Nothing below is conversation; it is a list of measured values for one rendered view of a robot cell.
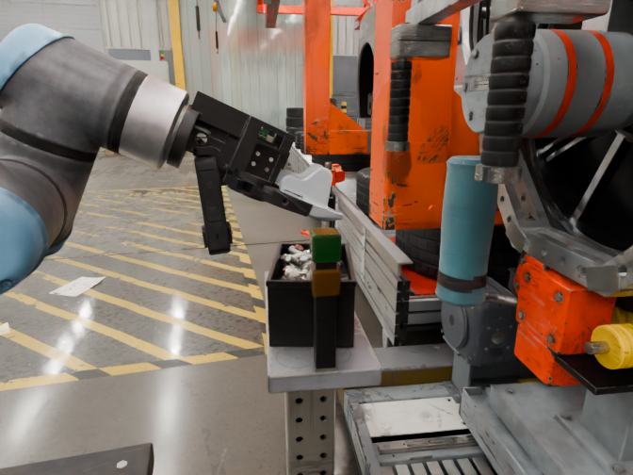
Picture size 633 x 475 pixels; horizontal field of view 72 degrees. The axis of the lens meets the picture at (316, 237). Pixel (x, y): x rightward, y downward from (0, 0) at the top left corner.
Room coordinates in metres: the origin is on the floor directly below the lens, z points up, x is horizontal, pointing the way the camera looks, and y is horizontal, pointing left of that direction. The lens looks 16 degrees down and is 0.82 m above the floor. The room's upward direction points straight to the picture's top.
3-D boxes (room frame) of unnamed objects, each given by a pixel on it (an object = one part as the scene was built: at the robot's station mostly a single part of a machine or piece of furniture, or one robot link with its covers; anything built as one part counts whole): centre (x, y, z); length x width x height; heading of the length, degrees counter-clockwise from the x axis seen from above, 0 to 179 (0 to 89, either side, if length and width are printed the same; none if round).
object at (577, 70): (0.63, -0.33, 0.85); 0.21 x 0.14 x 0.14; 97
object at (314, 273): (0.57, -0.01, 0.59); 0.04 x 0.04 x 0.04; 7
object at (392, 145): (0.78, -0.14, 0.83); 0.04 x 0.04 x 0.16
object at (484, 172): (0.44, -0.19, 0.83); 0.04 x 0.04 x 0.16
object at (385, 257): (2.41, -0.12, 0.28); 2.47 x 0.09 x 0.22; 7
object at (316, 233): (0.57, -0.01, 0.64); 0.04 x 0.04 x 0.04; 7
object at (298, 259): (0.72, 0.01, 0.51); 0.20 x 0.14 x 0.13; 179
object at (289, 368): (0.76, 0.01, 0.44); 0.43 x 0.17 x 0.03; 7
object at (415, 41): (0.78, -0.17, 0.93); 0.09 x 0.05 x 0.05; 97
